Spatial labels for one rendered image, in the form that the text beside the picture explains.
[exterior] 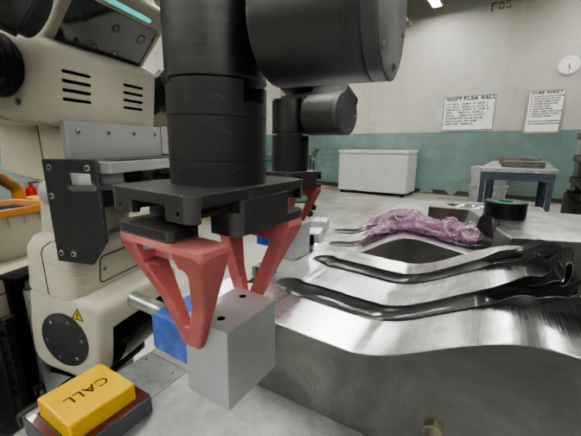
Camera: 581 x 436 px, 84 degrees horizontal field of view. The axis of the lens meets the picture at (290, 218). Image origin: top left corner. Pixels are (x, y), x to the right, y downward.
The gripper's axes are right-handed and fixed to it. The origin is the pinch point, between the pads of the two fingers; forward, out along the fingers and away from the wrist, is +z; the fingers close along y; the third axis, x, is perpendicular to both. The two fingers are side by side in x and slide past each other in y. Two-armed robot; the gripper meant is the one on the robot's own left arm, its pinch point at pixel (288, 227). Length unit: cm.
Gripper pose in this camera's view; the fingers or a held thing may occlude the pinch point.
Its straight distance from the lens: 52.9
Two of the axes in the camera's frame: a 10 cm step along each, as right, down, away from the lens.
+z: -0.2, 9.8, 1.8
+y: 5.3, -1.5, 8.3
